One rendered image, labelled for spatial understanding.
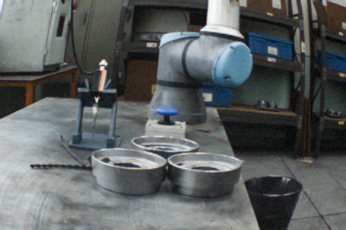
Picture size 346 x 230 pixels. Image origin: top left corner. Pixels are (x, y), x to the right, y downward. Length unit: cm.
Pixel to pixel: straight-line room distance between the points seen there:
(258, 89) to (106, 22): 176
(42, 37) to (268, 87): 278
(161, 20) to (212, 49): 363
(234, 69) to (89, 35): 355
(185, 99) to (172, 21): 354
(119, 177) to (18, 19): 252
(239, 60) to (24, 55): 210
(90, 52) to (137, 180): 397
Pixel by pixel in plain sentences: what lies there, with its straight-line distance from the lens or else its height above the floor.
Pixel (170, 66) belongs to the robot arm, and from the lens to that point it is 115.
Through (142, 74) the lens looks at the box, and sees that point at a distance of 414.
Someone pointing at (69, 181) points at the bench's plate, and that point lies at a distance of 61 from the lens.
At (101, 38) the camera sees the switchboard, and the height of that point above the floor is 105.
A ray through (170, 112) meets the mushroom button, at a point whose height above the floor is 87.
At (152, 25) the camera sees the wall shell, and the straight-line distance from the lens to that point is 467.
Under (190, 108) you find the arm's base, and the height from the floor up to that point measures 84.
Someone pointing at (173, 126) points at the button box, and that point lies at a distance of 85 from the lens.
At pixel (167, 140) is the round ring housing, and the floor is 83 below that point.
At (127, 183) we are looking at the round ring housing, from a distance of 58.
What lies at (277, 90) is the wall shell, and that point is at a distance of 477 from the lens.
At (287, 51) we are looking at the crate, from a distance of 428.
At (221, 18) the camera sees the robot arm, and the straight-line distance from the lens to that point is 107.
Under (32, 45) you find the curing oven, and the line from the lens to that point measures 292.
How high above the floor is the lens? 100
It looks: 9 degrees down
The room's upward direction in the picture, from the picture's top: 4 degrees clockwise
